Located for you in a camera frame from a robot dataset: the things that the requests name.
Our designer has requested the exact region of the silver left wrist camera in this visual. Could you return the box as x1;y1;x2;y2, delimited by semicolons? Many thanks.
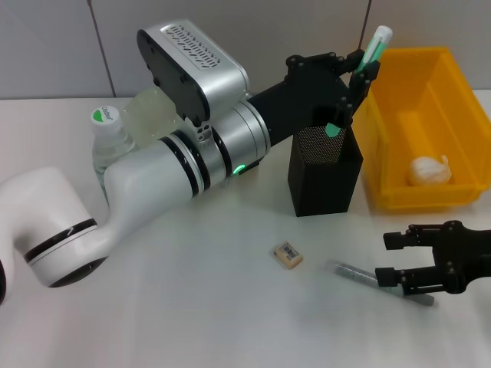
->
137;24;250;127

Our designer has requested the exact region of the mint green pen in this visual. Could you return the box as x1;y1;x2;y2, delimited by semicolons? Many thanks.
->
325;25;394;139

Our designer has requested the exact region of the yellow plastic bin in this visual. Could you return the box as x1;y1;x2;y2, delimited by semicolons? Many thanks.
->
354;46;488;214

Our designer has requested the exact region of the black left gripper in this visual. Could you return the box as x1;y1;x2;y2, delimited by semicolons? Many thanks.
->
247;48;382;146

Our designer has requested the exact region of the white garlic bulb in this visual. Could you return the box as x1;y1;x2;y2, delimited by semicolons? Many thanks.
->
406;154;453;187

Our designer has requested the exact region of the beige eraser with barcode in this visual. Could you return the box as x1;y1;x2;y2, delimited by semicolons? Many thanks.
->
274;240;305;271

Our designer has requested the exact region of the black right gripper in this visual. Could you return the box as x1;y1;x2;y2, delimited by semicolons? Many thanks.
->
374;220;491;297

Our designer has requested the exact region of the pale green wavy fruit plate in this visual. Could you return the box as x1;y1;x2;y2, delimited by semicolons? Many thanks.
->
122;87;180;150

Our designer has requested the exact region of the grey marker pen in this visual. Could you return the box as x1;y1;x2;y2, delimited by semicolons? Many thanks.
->
325;259;437;307

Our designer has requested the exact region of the black mesh pen holder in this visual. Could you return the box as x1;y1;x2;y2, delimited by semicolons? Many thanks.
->
288;118;364;219

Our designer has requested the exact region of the clear green-label water bottle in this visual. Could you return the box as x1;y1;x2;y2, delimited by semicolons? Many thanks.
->
90;105;139;202

